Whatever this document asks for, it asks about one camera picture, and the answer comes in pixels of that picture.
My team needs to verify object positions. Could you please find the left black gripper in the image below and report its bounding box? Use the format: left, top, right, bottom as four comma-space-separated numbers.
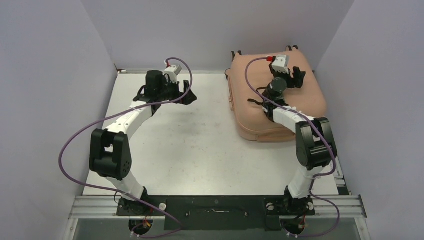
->
157, 77, 197, 106

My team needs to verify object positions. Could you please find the pink suitcase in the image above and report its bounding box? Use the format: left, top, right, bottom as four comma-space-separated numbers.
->
225, 45, 327, 142

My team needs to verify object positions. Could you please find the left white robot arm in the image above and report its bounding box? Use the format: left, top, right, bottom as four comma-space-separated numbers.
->
89, 68, 197, 215

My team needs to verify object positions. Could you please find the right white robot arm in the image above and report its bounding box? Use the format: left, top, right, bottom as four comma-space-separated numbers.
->
262, 65, 337, 215

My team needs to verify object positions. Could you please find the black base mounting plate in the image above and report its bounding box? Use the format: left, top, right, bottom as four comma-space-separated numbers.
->
116, 195, 316, 232

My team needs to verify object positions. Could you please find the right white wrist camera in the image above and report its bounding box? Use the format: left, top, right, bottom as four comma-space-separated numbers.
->
270, 54, 290, 74

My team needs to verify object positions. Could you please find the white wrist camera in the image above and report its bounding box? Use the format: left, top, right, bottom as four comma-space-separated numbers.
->
163, 64, 182, 79
270, 54, 290, 74

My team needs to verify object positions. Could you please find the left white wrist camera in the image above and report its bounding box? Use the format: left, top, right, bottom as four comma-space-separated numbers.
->
163, 64, 182, 79

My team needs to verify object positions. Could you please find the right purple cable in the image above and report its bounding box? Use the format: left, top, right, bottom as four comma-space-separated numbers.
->
244, 56, 341, 239

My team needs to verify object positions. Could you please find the purple cable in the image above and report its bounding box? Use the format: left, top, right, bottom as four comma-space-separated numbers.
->
244, 56, 341, 239
58, 57, 195, 239

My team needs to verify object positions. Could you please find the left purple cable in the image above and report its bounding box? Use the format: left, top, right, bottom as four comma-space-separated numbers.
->
58, 57, 195, 239

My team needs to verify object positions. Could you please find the aluminium frame rail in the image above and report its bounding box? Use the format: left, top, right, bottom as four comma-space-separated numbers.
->
62, 69, 372, 240

